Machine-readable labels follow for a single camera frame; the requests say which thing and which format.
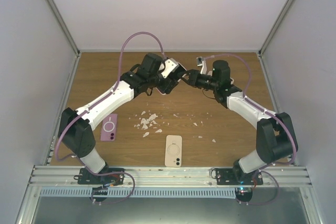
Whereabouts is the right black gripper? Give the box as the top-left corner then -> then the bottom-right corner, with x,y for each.
177,70 -> 218,91

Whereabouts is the beige phone case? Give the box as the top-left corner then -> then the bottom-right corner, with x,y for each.
156,63 -> 186,94

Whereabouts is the black smartphone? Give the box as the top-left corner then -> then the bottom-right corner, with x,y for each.
168,64 -> 186,82

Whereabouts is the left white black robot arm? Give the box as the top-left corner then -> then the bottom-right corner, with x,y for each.
58,53 -> 186,184

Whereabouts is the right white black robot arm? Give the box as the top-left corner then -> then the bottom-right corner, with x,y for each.
179,60 -> 298,185

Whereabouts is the purple phone in case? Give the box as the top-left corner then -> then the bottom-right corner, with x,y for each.
100,113 -> 118,142

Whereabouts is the white paint chip patch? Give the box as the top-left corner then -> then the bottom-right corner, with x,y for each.
133,111 -> 164,138

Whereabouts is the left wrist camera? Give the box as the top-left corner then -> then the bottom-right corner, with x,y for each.
159,58 -> 180,79

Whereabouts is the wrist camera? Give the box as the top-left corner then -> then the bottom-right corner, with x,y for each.
196,57 -> 208,75
159,58 -> 180,79

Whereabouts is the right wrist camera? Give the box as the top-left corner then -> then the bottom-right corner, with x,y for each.
196,57 -> 208,75

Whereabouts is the beige phone with ring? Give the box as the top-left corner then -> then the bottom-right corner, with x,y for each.
164,135 -> 182,168

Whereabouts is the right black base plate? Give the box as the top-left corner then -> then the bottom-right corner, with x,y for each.
209,166 -> 264,186

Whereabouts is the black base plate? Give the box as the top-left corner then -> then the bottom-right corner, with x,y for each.
209,166 -> 264,186
74,168 -> 125,186

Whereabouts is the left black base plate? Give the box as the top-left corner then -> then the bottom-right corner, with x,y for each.
74,168 -> 125,186

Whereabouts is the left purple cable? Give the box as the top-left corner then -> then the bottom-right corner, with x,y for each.
56,31 -> 166,162

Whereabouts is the right aluminium corner post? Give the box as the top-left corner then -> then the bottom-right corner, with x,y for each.
258,0 -> 296,58

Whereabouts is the aluminium corner post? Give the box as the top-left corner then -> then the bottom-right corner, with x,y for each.
258,0 -> 296,58
46,0 -> 80,57

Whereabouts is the left aluminium corner post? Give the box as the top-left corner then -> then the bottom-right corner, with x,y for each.
46,0 -> 80,57

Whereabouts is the grey slotted cable duct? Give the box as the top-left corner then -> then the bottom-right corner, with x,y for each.
40,187 -> 236,199

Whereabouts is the aluminium rail frame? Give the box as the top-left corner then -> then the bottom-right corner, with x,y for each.
28,166 -> 312,188

